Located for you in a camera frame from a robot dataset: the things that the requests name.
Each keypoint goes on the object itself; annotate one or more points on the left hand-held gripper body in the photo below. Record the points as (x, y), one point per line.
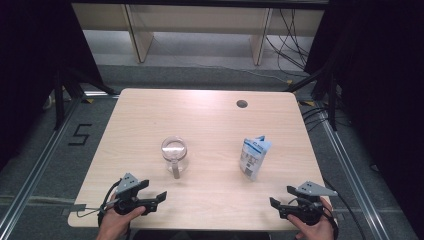
(128, 200)

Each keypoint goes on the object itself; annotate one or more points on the white and blue bag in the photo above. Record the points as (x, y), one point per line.
(254, 158)

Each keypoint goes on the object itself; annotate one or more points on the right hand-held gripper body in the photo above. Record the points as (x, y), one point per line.
(300, 210)

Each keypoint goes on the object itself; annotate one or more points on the grey tape strip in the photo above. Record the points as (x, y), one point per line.
(79, 207)

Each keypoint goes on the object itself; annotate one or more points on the person's right hand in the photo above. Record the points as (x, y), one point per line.
(315, 228)

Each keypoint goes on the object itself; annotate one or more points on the beige wooden shelf unit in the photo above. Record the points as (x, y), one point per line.
(200, 20)

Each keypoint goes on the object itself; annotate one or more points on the person's left hand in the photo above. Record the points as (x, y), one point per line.
(116, 223)

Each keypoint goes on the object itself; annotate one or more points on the black metal stand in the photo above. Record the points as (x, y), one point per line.
(331, 106)
(60, 106)

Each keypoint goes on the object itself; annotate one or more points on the aluminium floor rail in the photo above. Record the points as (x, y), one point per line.
(39, 166)
(346, 168)

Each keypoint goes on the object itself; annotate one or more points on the black curtain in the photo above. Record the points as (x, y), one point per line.
(33, 66)
(383, 83)

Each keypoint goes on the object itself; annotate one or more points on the clear glass measuring cup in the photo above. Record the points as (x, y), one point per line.
(174, 151)

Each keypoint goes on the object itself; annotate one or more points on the grey round table grommet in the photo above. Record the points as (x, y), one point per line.
(242, 103)

